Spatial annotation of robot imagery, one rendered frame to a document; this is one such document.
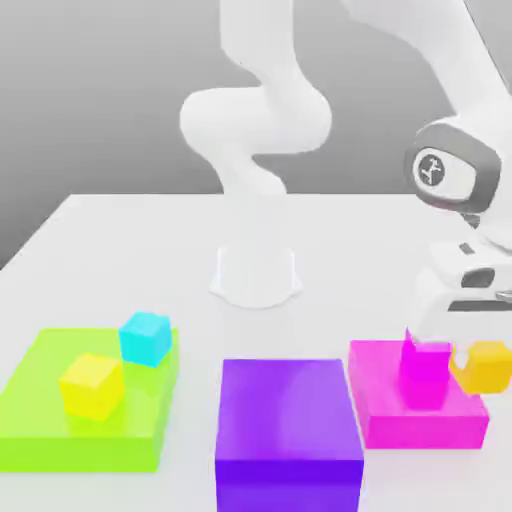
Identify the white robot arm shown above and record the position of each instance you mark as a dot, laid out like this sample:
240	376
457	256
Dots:
256	120

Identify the large purple box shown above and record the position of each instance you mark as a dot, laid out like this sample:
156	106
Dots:
288	424

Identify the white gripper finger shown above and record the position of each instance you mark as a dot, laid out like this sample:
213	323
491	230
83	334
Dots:
460	356

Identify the large magenta box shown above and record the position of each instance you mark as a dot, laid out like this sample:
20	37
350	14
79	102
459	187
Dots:
384	400

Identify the small orange cube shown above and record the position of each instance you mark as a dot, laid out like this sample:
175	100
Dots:
486	368

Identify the small cyan cube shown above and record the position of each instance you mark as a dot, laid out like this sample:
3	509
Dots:
144	340

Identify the large green box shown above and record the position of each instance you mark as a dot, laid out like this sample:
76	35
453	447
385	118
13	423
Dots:
44	436

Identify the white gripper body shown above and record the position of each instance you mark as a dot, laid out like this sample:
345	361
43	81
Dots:
440	324

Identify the small yellow cube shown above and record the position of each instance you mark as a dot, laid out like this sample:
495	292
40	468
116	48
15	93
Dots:
92	386

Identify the small magenta cube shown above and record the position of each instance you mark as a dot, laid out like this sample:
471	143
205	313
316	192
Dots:
424	376

